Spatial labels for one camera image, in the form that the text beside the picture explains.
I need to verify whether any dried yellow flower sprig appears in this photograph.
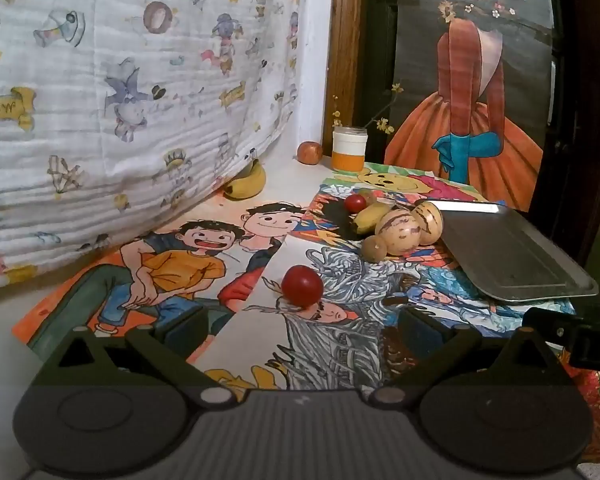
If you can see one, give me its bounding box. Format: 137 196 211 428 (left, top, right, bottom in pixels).
330 81 406 136

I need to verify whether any curved yellow banana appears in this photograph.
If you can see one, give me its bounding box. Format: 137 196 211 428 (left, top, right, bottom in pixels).
223 160 267 200

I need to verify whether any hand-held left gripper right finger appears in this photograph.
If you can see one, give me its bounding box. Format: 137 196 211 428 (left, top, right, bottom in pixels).
370 307 573 408

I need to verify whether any striped pepino melon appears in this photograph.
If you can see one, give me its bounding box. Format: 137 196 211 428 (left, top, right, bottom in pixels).
374 208 422 256
411 200 445 246

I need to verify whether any white and orange jar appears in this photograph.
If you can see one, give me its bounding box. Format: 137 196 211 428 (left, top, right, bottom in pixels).
331 126 369 172

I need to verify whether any yellow bear drawing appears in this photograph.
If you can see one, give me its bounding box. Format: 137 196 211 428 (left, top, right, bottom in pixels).
325 167 506 211

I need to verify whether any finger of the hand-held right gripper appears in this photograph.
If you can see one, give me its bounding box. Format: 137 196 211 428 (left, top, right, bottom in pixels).
522 306 581 347

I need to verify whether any wooden door frame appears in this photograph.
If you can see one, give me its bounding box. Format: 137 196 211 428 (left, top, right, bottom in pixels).
321 0 368 161

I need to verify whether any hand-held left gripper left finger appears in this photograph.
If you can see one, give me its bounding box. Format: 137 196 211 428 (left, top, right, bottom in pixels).
32 305 236 411

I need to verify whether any metal tray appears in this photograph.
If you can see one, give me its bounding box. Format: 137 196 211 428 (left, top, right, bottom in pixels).
422 199 599 303

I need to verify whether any grey armoured warrior drawing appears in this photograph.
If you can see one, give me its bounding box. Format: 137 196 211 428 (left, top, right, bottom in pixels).
196 234 578 395

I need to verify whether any wall poster orange dress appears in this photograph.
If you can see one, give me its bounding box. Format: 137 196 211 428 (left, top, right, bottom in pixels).
384 0 556 213

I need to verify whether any small red apple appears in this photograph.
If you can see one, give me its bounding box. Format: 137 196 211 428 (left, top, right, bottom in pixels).
297 141 324 165

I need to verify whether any printed white blanket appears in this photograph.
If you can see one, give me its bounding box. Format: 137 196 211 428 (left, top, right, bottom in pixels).
0 0 306 295

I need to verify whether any spiky hair character drawing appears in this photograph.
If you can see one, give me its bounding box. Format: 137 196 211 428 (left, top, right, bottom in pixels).
286 184 446 261

